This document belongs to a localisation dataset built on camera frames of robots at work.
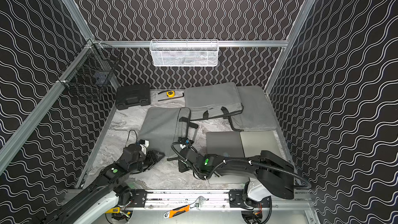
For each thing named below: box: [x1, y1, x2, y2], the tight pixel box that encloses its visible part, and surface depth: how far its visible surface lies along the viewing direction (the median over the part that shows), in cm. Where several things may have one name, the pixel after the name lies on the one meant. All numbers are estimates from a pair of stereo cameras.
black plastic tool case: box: [115, 83, 151, 110], surface depth 112 cm
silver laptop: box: [239, 131, 283, 158], surface depth 97 cm
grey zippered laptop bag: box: [220, 85, 277, 132], surface depth 105 cm
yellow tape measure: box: [166, 90, 176, 98], surface depth 119 cm
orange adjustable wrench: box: [163, 196, 206, 219], surface depth 73 cm
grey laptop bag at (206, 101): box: [184, 81, 244, 121], surface depth 112 cm
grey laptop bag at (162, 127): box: [137, 106, 192, 157], surface depth 96 cm
